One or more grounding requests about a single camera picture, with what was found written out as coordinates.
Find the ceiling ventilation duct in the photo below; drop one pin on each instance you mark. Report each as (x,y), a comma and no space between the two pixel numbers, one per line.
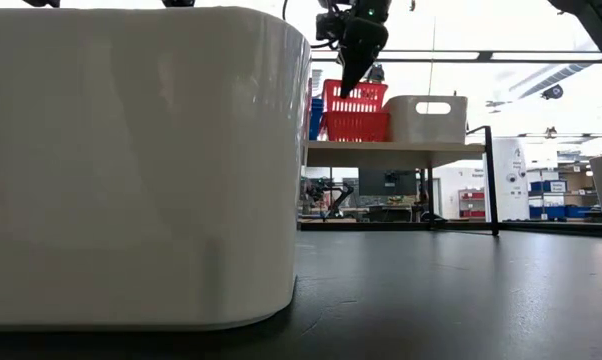
(551,80)

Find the blue plastic slotted basket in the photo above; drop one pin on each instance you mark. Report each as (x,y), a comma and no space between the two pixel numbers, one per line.
(316,120)

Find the black metal shelf frame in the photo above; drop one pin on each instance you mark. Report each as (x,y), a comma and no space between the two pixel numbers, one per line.
(491,200)

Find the white pillar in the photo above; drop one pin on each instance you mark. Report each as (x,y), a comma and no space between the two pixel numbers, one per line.
(506,180)

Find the red plastic slotted basket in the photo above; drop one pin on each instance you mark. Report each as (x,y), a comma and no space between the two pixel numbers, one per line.
(371,102)
(356,127)

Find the overhead light bar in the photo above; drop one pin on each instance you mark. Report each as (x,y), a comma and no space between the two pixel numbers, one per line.
(481,56)

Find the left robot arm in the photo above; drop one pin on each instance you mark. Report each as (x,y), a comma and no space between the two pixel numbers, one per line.
(178,2)

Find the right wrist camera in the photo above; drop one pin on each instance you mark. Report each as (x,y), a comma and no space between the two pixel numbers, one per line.
(328,25)

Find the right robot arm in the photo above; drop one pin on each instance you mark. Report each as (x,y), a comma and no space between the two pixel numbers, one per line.
(601,25)

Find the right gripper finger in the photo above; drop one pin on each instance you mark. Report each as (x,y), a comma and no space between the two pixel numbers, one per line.
(361,50)

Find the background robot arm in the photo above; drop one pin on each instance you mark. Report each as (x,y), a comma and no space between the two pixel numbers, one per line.
(338,200)

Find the black monitor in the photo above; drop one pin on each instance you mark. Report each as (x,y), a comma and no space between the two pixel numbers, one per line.
(386,182)

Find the rack with blue bins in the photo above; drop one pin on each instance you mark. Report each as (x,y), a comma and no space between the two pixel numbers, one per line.
(556,200)

